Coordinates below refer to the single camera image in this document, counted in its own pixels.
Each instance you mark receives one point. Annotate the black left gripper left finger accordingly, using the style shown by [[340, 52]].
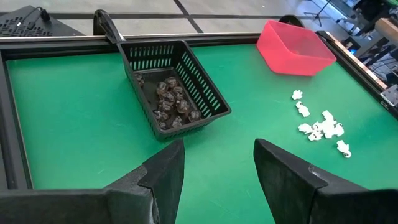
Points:
[[161, 186]]

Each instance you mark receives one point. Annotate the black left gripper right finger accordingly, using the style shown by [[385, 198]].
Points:
[[283, 186]]

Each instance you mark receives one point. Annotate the white ghost figure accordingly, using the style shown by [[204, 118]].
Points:
[[343, 148], [304, 128], [315, 136], [339, 129], [297, 94], [328, 129], [317, 126], [303, 109], [327, 114]]

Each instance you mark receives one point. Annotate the black slotted plastic basket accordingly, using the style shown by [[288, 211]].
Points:
[[199, 90]]

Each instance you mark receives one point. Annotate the pink plastic bin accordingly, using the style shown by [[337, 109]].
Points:
[[292, 62]]

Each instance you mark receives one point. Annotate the black clamp loop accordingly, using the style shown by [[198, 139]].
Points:
[[107, 25], [292, 19]]

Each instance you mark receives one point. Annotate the black tripod stand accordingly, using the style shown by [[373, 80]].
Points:
[[317, 15]]

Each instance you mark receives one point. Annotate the wooden workbench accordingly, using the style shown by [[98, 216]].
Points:
[[388, 29]]

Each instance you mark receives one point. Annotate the black perforated computer case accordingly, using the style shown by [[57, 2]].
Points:
[[56, 28]]

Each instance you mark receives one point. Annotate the silver mounting bracket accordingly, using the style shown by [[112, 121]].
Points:
[[391, 95]]

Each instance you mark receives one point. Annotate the black table frame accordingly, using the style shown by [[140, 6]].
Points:
[[12, 124]]

